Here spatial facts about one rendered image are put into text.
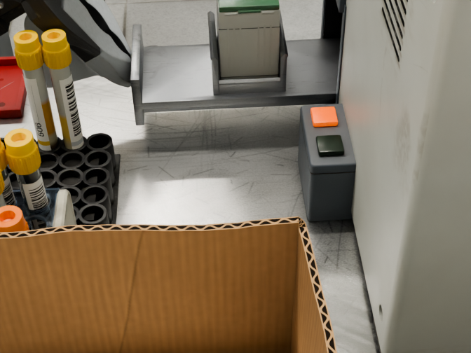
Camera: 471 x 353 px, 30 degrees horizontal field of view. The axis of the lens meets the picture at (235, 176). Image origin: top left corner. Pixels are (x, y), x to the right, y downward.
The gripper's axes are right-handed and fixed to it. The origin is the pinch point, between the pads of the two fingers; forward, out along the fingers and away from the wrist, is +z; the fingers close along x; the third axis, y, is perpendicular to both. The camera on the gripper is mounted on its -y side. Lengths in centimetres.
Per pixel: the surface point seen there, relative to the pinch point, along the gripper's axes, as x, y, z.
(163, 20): -145, 50, 78
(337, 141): 9.8, -11.8, 6.1
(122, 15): -148, 59, 72
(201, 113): -0.1, -1.8, 6.6
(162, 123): 0.9, 0.7, 5.1
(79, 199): 10.8, 3.8, 0.4
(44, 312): 25.3, -0.2, -5.6
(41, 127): 6.0, 5.0, -2.5
